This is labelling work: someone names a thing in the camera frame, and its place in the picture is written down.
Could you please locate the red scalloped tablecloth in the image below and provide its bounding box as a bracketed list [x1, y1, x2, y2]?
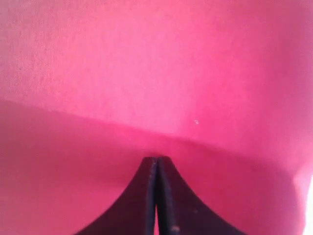
[0, 0, 313, 235]

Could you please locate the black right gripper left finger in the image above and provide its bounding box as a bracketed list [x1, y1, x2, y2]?
[77, 157, 157, 235]

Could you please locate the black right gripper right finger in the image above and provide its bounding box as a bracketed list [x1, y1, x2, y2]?
[155, 157, 242, 235]

